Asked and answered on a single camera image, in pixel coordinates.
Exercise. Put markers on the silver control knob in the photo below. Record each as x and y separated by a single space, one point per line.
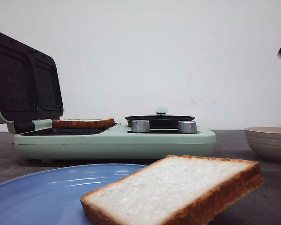
187 127
140 126

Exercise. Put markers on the black round frying pan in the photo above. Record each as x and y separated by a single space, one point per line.
160 120

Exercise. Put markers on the white bread slice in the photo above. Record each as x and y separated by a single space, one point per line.
176 190
83 123

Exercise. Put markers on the beige ribbed bowl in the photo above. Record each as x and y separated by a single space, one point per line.
265 141

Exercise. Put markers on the mint green breakfast maker base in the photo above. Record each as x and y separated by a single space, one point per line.
116 142

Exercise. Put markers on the blue ribbed plate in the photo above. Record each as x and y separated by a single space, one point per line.
53 197

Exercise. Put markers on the breakfast maker hinged lid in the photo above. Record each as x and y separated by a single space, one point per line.
29 86

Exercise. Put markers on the right silver control knob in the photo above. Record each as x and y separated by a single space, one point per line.
187 127

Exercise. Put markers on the left silver control knob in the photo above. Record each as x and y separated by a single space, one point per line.
140 126

